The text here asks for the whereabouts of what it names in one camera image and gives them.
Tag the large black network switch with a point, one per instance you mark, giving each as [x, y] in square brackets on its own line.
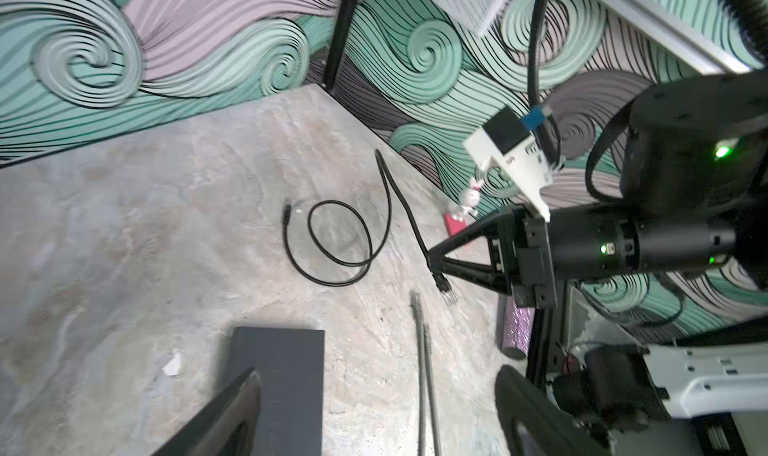
[290, 365]

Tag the glittery purple microphone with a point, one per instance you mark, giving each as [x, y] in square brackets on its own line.
[517, 331]

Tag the pink bunny figurine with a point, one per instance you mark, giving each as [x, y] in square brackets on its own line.
[458, 217]

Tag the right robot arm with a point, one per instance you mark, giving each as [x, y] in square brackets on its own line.
[693, 195]

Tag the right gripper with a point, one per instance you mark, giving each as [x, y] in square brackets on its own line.
[521, 260]

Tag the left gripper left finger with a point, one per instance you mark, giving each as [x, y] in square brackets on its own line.
[225, 426]

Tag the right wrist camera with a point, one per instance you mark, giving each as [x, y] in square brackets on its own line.
[507, 142]

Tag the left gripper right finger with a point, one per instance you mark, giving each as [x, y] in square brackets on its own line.
[519, 402]

